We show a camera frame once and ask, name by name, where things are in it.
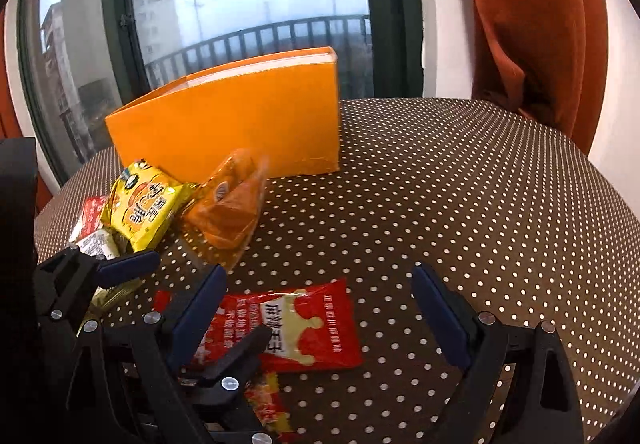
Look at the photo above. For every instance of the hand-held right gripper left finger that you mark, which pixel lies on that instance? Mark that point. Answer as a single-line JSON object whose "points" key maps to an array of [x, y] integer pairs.
{"points": [[200, 304]]}

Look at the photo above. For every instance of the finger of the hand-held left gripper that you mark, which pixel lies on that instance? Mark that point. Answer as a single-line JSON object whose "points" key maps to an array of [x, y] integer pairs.
{"points": [[127, 266], [235, 356]]}

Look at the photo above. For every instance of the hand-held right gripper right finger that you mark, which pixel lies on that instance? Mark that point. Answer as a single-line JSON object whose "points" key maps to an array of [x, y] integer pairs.
{"points": [[440, 319]]}

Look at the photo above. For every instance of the large red snack packet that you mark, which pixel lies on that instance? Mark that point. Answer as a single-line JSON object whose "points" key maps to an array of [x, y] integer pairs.
{"points": [[310, 324]]}

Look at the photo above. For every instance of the clear packet with orange snack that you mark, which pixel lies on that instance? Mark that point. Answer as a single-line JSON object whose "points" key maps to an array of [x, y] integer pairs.
{"points": [[230, 214]]}

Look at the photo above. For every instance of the orange cardboard box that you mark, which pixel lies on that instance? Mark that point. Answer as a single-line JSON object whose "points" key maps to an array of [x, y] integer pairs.
{"points": [[240, 124]]}

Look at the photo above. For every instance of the gold snack packet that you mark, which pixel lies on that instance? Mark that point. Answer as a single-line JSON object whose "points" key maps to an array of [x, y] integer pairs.
{"points": [[117, 295]]}

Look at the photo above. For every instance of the white snack packet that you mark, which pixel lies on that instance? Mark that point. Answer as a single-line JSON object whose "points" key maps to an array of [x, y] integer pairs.
{"points": [[97, 241]]}

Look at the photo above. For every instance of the red and yellow snack packet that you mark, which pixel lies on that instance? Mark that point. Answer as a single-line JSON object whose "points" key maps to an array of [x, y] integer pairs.
{"points": [[267, 404]]}

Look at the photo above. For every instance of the small red snack packet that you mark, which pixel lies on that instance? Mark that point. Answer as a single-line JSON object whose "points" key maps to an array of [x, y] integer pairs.
{"points": [[90, 219]]}

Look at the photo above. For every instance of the orange curtain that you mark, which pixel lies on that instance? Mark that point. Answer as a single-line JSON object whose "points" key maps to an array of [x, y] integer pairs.
{"points": [[525, 24], [6, 99]]}

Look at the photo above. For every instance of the dark balcony railing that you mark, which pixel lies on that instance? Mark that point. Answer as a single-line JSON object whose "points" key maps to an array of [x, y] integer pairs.
{"points": [[260, 32]]}

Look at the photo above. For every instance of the dark green window frame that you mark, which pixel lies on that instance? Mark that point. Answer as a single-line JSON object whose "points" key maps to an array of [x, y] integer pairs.
{"points": [[117, 24]]}

